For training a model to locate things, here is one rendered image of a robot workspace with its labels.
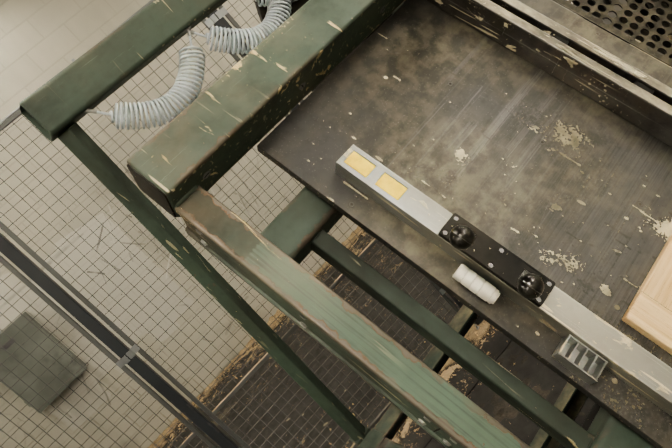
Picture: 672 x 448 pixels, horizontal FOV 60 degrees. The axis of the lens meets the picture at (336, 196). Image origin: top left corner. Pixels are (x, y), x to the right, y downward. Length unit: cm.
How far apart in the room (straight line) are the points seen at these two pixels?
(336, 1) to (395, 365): 69
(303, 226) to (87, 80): 67
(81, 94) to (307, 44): 59
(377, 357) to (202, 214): 37
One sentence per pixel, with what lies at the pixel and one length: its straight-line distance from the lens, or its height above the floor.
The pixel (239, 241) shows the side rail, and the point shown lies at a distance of 98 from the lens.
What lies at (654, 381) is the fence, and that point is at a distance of 106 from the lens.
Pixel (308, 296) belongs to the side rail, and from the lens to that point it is 94.
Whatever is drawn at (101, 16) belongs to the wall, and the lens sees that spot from 570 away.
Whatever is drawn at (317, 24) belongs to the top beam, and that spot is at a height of 191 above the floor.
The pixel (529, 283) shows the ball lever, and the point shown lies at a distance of 89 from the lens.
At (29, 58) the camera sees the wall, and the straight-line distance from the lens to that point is 565.
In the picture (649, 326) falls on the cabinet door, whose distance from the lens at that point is 111.
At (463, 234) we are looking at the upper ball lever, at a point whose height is 155.
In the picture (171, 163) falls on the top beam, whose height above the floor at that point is 190.
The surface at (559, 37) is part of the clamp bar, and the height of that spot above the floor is 158.
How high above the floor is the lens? 193
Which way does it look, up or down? 15 degrees down
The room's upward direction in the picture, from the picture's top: 42 degrees counter-clockwise
